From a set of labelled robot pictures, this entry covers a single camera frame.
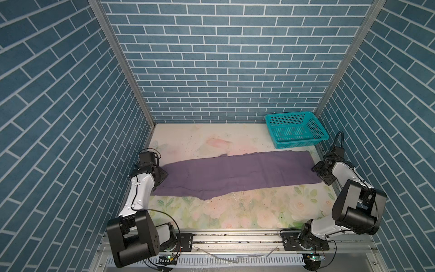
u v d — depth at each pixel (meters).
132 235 0.43
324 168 0.71
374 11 0.72
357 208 0.45
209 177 0.95
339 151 0.74
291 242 0.74
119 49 0.83
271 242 0.75
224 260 0.71
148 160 0.66
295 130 1.20
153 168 0.61
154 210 0.43
